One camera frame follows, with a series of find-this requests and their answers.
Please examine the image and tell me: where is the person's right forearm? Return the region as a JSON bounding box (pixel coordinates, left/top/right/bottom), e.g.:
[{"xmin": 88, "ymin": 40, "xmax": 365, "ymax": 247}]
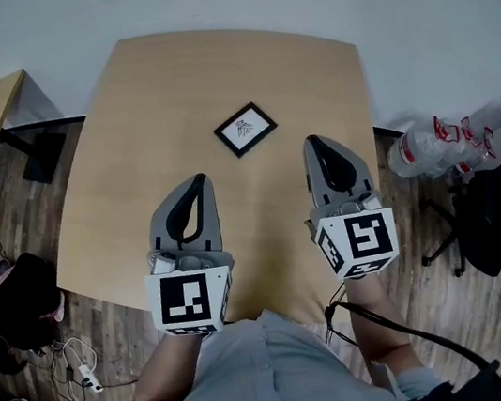
[{"xmin": 342, "ymin": 268, "xmax": 426, "ymax": 387}]

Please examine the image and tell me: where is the white power strip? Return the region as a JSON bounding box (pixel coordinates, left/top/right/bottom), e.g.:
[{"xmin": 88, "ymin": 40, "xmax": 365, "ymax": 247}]
[{"xmin": 75, "ymin": 361, "xmax": 105, "ymax": 396}]

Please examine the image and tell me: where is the black waist-worn device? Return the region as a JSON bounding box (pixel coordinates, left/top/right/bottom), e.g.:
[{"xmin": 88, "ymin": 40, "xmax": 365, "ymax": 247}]
[{"xmin": 391, "ymin": 360, "xmax": 501, "ymax": 401}]

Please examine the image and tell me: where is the black office chair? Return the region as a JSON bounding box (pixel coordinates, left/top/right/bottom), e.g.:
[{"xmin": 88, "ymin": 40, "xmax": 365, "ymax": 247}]
[{"xmin": 401, "ymin": 126, "xmax": 501, "ymax": 290}]

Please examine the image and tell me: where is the white floor cable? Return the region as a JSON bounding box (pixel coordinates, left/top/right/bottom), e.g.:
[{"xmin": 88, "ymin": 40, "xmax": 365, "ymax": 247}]
[{"xmin": 59, "ymin": 333, "xmax": 103, "ymax": 393}]

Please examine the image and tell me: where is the person's light blue shirt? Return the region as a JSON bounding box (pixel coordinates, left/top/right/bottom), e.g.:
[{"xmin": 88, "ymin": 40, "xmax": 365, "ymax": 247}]
[{"xmin": 73, "ymin": 280, "xmax": 456, "ymax": 401}]

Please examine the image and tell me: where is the clear water bottle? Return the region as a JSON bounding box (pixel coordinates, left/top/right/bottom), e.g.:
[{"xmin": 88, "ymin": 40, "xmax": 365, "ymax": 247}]
[
  {"xmin": 450, "ymin": 123, "xmax": 501, "ymax": 176},
  {"xmin": 426, "ymin": 109, "xmax": 484, "ymax": 177},
  {"xmin": 382, "ymin": 122, "xmax": 454, "ymax": 182}
]

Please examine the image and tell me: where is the person's left forearm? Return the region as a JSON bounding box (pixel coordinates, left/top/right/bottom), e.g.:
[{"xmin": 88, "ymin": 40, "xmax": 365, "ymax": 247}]
[{"xmin": 116, "ymin": 328, "xmax": 219, "ymax": 401}]

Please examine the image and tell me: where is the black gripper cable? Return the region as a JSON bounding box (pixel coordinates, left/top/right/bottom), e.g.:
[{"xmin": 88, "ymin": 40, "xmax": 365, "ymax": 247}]
[{"xmin": 317, "ymin": 262, "xmax": 501, "ymax": 400}]

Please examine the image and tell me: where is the black framed picture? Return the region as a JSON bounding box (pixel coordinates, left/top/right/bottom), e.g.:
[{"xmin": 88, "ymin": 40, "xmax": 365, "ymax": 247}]
[{"xmin": 208, "ymin": 98, "xmax": 283, "ymax": 162}]

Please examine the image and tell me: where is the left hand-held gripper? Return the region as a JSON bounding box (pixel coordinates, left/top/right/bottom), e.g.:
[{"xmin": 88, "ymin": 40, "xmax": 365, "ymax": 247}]
[{"xmin": 128, "ymin": 170, "xmax": 246, "ymax": 345}]

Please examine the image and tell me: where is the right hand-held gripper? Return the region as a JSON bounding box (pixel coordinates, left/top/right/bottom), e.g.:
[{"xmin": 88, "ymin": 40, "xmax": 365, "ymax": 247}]
[{"xmin": 291, "ymin": 124, "xmax": 404, "ymax": 287}]

